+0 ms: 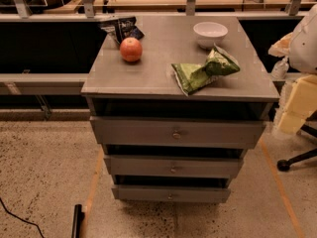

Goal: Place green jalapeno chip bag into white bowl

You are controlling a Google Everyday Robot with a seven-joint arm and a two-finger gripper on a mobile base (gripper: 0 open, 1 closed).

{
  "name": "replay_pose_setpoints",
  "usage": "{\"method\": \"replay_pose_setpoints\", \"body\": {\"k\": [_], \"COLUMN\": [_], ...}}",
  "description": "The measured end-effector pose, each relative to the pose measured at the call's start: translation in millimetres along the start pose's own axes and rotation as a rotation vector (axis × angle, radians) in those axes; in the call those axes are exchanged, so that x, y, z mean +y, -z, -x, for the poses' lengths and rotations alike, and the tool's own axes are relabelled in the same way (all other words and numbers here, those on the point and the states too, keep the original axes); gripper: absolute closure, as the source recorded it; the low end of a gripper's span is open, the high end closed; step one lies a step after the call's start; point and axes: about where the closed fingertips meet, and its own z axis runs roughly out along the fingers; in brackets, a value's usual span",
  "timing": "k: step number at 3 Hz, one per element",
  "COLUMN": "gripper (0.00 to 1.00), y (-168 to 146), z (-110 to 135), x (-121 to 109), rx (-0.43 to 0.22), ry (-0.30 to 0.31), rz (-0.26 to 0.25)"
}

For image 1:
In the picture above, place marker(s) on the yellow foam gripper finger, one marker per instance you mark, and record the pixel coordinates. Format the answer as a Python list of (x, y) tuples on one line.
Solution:
[(298, 101)]

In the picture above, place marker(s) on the green jalapeno chip bag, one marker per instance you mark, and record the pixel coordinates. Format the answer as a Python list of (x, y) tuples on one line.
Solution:
[(191, 77)]

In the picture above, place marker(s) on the white bowl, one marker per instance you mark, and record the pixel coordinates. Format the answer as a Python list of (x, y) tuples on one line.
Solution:
[(209, 34)]

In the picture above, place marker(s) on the dark blue chip bag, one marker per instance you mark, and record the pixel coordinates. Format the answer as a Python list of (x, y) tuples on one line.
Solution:
[(122, 28)]

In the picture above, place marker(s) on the clear sanitizer bottle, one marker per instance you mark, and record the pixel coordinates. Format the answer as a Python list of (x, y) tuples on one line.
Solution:
[(280, 69)]

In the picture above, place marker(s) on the black office chair base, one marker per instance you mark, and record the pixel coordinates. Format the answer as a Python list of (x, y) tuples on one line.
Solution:
[(284, 165)]

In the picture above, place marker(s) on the top grey drawer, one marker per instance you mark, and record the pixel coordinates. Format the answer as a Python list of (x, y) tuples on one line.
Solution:
[(176, 133)]

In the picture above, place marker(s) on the grey drawer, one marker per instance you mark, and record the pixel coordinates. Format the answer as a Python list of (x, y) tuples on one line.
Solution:
[(170, 193), (172, 167), (176, 133)]

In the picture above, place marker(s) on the grey drawer cabinet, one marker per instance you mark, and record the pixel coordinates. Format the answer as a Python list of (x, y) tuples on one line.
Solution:
[(176, 152)]

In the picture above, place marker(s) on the red apple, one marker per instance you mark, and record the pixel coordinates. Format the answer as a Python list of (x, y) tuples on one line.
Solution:
[(131, 49)]

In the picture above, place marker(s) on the middle grey drawer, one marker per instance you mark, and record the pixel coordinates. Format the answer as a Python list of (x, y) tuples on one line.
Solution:
[(172, 167)]

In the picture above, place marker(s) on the bottom grey drawer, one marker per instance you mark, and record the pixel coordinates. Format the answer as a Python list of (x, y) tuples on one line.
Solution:
[(170, 193)]

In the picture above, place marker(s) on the black floor bar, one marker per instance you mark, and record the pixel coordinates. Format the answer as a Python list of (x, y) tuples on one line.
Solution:
[(78, 217)]

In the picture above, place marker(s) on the grey metal railing frame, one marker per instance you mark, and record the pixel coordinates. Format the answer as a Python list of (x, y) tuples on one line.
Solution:
[(71, 60)]

